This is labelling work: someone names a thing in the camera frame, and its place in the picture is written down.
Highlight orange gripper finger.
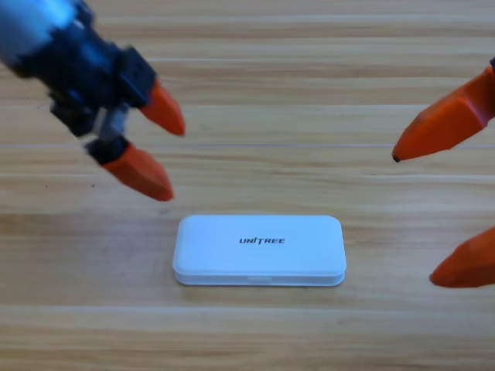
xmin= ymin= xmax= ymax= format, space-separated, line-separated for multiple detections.
xmin=391 ymin=63 xmax=495 ymax=164
xmin=428 ymin=226 xmax=495 ymax=290

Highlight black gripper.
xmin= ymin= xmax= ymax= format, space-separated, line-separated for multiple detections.
xmin=7 ymin=0 xmax=187 ymax=203

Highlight white plastic pencil case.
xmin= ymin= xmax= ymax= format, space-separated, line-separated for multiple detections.
xmin=172 ymin=214 xmax=347 ymax=288

